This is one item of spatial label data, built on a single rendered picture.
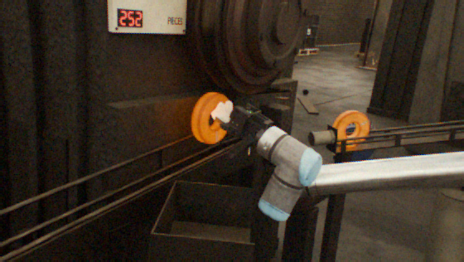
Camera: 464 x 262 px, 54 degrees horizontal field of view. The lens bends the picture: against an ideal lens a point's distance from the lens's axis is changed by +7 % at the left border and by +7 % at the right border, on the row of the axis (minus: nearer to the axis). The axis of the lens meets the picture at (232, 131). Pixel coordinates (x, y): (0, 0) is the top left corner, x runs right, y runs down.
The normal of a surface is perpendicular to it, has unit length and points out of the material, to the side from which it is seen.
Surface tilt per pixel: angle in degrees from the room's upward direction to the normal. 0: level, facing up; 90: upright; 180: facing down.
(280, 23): 90
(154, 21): 90
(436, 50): 90
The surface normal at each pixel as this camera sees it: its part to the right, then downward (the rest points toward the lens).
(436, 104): -0.79, 0.11
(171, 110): 0.78, 0.25
